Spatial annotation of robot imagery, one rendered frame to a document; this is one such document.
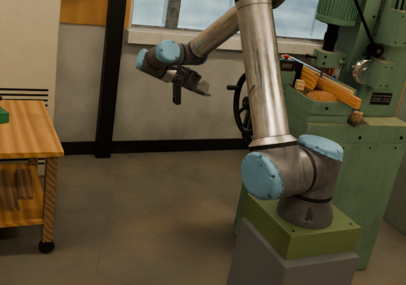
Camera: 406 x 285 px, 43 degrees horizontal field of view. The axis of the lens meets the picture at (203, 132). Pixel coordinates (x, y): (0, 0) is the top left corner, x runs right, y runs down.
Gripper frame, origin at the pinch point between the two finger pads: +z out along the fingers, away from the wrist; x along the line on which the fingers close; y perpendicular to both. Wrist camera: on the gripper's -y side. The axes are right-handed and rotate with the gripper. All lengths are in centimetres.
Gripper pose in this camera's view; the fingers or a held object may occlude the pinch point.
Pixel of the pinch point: (207, 95)
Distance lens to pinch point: 231.7
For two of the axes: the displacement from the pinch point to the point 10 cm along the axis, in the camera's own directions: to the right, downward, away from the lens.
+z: 8.1, 3.4, 4.8
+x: -3.5, -3.7, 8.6
